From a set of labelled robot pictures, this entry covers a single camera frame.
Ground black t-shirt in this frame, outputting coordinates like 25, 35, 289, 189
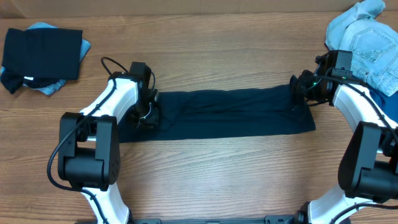
118, 85, 316, 143

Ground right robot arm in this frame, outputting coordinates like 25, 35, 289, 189
288, 50, 397, 224

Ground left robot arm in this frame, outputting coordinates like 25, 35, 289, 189
50, 62, 159, 223

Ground crumpled light denim jeans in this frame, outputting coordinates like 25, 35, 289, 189
325, 0, 397, 96

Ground dark blue garment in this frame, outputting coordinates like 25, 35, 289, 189
369, 88, 398, 122

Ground folded light blue jeans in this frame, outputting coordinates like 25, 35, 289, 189
1, 22, 91, 96

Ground folded black shirt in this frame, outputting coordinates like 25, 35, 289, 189
2, 28, 83, 80

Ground black garment under stack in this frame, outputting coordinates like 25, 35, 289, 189
1, 70, 58, 94

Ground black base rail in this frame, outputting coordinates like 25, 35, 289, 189
129, 215, 293, 224

